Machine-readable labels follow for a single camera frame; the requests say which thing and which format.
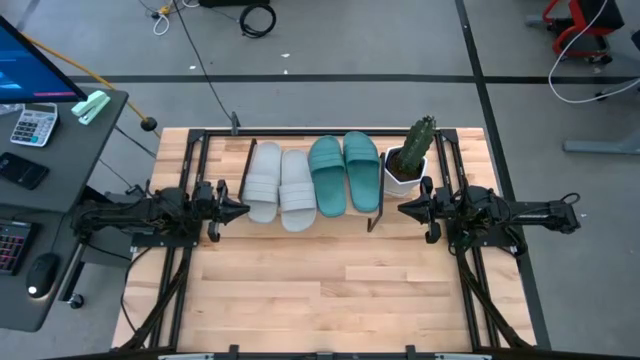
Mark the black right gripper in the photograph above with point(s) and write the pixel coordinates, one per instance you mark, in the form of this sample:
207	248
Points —
435	205

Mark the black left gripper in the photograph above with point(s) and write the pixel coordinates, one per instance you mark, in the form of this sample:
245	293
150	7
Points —
210	200

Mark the grey rubber slide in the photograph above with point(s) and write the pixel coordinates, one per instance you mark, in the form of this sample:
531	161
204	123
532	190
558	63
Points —
262	185
297	195

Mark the wooden shelf with black legs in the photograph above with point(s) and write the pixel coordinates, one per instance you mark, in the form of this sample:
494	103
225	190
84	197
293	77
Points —
375	200

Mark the green rubber slide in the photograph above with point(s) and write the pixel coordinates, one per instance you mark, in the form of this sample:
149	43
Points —
327	175
362	172

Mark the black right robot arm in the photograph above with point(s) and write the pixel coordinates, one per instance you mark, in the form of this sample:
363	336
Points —
520	215

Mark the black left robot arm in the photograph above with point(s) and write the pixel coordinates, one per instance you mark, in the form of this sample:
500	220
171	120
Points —
140	210

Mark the green cactus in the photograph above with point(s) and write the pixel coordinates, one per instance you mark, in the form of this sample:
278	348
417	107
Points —
417	142

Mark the black round knob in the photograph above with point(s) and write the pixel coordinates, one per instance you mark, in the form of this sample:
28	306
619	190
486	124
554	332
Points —
148	124

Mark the dark grey desk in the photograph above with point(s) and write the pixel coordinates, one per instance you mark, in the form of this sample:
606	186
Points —
85	135

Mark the mint green stapler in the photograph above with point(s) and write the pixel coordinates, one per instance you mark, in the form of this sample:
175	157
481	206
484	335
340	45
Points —
91	107

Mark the grey table foot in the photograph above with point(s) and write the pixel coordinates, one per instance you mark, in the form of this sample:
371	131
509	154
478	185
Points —
600	146

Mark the black computer mouse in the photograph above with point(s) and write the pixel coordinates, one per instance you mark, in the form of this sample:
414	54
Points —
42	275

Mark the black box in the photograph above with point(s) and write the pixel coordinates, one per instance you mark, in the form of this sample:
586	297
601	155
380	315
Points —
235	3

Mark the black smartphone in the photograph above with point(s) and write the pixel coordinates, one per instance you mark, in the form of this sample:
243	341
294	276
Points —
22	171

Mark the grey desk calculator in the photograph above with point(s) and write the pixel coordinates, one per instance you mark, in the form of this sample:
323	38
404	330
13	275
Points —
34	125

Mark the backlit black keyboard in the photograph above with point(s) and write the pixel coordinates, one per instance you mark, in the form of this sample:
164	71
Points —
12	247

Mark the computer monitor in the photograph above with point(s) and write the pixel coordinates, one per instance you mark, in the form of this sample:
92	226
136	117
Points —
30	65

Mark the red and black cart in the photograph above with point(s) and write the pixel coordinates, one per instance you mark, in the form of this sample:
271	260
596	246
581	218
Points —
600	15

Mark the black aluminium table frame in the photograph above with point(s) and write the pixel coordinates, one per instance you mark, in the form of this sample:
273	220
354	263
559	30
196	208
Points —
220	133

